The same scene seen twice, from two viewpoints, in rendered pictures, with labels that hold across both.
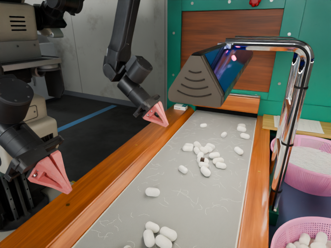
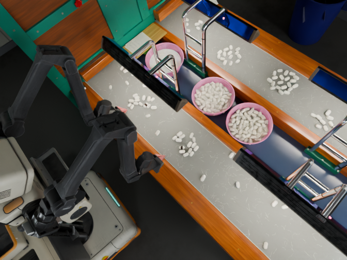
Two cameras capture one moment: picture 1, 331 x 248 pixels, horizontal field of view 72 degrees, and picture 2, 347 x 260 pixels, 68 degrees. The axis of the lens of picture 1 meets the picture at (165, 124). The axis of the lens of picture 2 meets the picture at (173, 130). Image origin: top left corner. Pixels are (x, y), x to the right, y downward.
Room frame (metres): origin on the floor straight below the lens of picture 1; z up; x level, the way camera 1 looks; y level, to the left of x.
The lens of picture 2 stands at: (0.00, 0.50, 2.17)
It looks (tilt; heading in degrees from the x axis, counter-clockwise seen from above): 66 degrees down; 306
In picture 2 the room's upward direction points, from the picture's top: 16 degrees counter-clockwise
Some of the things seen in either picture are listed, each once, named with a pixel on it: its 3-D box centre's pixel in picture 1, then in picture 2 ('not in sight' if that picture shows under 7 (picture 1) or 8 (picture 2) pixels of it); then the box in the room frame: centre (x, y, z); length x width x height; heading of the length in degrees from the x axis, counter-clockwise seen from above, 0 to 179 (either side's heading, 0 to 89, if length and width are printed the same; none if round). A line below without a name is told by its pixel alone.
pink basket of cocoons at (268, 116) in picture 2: not in sight; (248, 125); (-0.02, -0.20, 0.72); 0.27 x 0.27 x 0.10
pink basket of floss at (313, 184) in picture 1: (311, 164); (165, 62); (0.64, -0.49, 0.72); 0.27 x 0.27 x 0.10
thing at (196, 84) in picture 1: (229, 55); (140, 69); (0.59, -0.16, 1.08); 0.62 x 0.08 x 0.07; 157
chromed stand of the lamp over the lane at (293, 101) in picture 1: (252, 125); (157, 79); (0.56, -0.23, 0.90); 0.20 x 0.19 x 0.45; 157
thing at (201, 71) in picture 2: not in sight; (203, 39); (0.40, -0.60, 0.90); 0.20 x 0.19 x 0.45; 157
